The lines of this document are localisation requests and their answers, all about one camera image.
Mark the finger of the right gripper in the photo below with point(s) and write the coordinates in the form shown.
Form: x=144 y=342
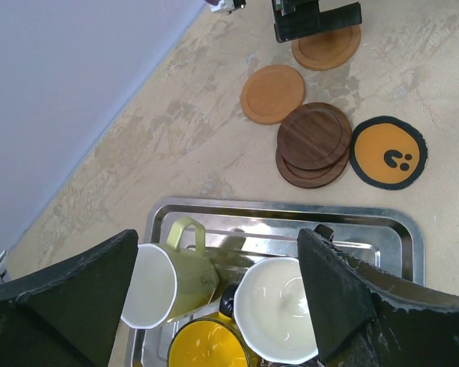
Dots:
x=342 y=17

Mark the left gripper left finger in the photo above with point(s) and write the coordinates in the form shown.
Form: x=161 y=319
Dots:
x=67 y=314

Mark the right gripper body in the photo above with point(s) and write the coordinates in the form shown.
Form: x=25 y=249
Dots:
x=295 y=19

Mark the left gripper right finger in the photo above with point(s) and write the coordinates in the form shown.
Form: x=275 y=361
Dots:
x=365 y=316

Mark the silver metal tray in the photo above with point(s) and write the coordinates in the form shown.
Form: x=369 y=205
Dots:
x=242 y=233

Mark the dark wood coaster top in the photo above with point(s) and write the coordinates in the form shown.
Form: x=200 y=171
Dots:
x=314 y=136

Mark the dark wood coaster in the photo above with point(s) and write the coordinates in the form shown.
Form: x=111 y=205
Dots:
x=314 y=136
x=310 y=179

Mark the orange black face coaster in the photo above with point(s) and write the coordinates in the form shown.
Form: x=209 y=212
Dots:
x=388 y=153

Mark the dark wood coaster bottom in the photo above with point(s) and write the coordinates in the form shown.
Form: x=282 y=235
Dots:
x=310 y=179

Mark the black and white mug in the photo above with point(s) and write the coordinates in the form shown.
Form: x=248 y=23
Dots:
x=270 y=309

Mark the green mug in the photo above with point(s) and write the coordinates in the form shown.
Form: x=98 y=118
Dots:
x=172 y=279

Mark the yellow mug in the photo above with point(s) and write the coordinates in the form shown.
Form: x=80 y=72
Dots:
x=209 y=342

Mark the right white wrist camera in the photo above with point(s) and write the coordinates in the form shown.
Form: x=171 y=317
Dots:
x=225 y=6

